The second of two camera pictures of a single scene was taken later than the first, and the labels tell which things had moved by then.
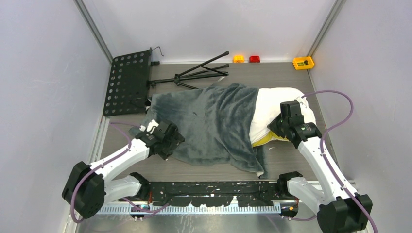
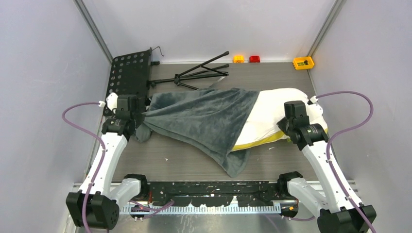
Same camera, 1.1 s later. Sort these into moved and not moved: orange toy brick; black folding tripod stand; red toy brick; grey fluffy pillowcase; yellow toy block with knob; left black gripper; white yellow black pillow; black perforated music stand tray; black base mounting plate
Moved: grey fluffy pillowcase; white yellow black pillow; left black gripper
Not moved: black folding tripod stand; red toy brick; yellow toy block with knob; black perforated music stand tray; black base mounting plate; orange toy brick
